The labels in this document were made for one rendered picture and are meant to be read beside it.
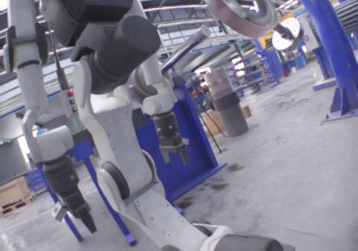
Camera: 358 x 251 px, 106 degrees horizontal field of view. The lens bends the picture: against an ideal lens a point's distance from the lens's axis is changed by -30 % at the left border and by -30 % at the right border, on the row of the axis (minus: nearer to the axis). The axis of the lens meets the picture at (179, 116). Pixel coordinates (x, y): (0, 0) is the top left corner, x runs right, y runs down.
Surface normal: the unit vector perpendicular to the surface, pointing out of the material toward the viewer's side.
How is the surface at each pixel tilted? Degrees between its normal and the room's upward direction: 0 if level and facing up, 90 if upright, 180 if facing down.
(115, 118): 100
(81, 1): 115
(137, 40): 90
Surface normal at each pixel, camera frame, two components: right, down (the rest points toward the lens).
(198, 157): 0.46, -0.16
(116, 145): 0.76, -0.11
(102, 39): -0.60, 0.29
